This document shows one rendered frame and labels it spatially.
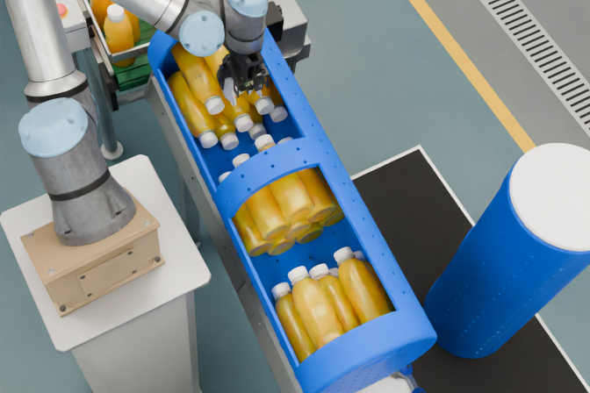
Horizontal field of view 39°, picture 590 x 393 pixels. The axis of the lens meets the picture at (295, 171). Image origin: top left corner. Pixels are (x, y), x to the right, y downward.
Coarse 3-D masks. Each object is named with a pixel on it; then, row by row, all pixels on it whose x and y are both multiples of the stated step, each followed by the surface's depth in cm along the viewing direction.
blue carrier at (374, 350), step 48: (288, 96) 176; (192, 144) 180; (240, 144) 200; (288, 144) 169; (240, 192) 168; (336, 192) 166; (240, 240) 170; (336, 240) 186; (384, 240) 168; (384, 336) 152; (432, 336) 158; (336, 384) 155
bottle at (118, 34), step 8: (104, 24) 202; (112, 24) 200; (120, 24) 200; (128, 24) 202; (104, 32) 204; (112, 32) 201; (120, 32) 201; (128, 32) 203; (112, 40) 204; (120, 40) 204; (128, 40) 205; (112, 48) 207; (120, 48) 206; (128, 48) 208; (120, 64) 212; (128, 64) 213
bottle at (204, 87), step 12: (180, 48) 190; (180, 60) 190; (192, 60) 188; (204, 60) 189; (192, 72) 188; (204, 72) 187; (192, 84) 187; (204, 84) 186; (216, 84) 187; (204, 96) 186; (216, 96) 186
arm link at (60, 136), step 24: (24, 120) 144; (48, 120) 142; (72, 120) 142; (24, 144) 143; (48, 144) 140; (72, 144) 142; (96, 144) 147; (48, 168) 143; (72, 168) 143; (96, 168) 146; (48, 192) 147
